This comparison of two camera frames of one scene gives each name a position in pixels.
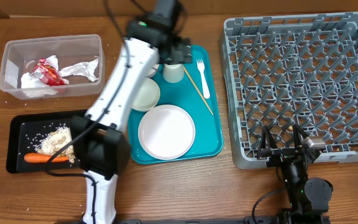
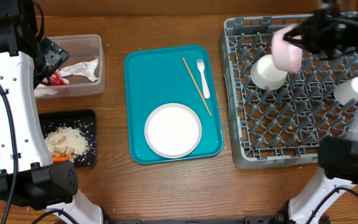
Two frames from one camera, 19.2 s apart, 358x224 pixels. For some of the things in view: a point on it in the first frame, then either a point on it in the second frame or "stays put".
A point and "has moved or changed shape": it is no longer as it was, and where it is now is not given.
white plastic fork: (201, 66) stays put
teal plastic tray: (198, 94) stays put
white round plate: (166, 132) has moved or changed shape
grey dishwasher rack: (319, 71) stays put
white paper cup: (173, 73) -> (352, 89)
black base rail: (246, 220) stays put
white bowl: (148, 96) -> (265, 75)
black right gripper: (267, 147) -> (311, 35)
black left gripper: (181, 50) -> (53, 54)
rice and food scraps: (54, 141) stays put
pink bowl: (153, 71) -> (286, 56)
